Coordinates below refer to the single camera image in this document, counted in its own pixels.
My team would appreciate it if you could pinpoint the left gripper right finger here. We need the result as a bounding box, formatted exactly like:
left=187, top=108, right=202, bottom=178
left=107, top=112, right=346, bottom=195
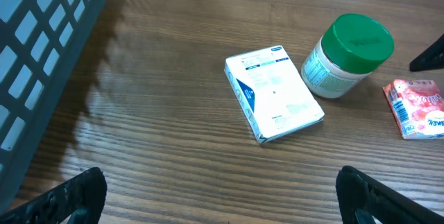
left=336, top=166, right=443, bottom=224

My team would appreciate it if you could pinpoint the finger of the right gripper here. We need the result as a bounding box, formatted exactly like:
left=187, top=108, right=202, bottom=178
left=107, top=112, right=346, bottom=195
left=409, top=35, right=444, bottom=72

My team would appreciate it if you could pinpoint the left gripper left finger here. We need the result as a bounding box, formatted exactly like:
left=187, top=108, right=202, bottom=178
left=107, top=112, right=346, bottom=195
left=1, top=167, right=107, bottom=224

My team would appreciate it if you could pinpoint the green lid white jar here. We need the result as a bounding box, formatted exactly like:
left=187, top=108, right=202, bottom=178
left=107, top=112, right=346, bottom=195
left=301, top=13, right=395, bottom=98

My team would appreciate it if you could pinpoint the white blue cardboard box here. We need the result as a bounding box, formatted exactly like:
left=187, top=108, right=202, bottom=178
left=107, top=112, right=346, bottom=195
left=224, top=45, right=325, bottom=144

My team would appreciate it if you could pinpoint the grey plastic shopping basket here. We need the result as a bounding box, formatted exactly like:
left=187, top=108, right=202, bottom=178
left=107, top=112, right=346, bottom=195
left=1, top=0, right=105, bottom=212

